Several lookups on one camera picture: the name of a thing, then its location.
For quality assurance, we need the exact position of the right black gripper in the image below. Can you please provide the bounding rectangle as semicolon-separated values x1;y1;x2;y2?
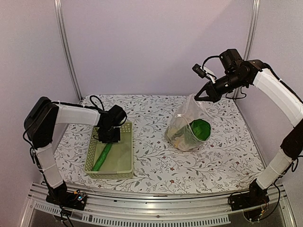
195;71;247;103

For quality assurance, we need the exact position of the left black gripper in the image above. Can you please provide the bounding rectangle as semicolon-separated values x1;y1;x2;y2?
99;125;121;143

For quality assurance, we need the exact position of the green cucumber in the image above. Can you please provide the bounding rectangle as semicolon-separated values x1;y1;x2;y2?
91;143;113;171

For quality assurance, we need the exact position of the green bok choy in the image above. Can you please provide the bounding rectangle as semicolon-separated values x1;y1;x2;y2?
183;119;211;142

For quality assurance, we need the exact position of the clear zip top bag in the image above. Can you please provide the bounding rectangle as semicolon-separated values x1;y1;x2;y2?
165;94;213;151

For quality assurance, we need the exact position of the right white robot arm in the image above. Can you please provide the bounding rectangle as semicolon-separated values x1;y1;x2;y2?
237;58;303;206

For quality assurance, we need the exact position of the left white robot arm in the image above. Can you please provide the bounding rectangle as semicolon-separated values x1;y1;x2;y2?
23;96;127;205

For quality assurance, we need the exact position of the green plastic basket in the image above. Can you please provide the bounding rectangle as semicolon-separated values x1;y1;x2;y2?
84;121;134;179

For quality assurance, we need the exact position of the floral tablecloth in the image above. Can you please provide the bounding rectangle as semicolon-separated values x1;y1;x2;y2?
55;95;264;194

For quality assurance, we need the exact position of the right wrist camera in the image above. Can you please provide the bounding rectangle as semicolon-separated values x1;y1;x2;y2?
192;64;216;83

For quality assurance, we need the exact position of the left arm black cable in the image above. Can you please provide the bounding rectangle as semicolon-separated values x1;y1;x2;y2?
89;95;106;112

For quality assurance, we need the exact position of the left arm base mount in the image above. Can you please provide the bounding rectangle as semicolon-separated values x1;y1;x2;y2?
46;184;87;210

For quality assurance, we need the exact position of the right aluminium frame post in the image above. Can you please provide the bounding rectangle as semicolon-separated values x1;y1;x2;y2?
243;0;260;60

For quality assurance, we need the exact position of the aluminium frame post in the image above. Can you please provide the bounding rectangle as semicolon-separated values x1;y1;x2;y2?
243;0;260;60
53;0;83;101

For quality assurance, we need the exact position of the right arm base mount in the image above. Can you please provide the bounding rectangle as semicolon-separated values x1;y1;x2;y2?
228;180;269;222

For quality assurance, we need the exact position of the front aluminium rail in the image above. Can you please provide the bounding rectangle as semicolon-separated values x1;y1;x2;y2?
19;183;298;227

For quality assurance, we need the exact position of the left aluminium frame post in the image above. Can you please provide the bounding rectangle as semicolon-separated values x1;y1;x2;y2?
53;0;83;101

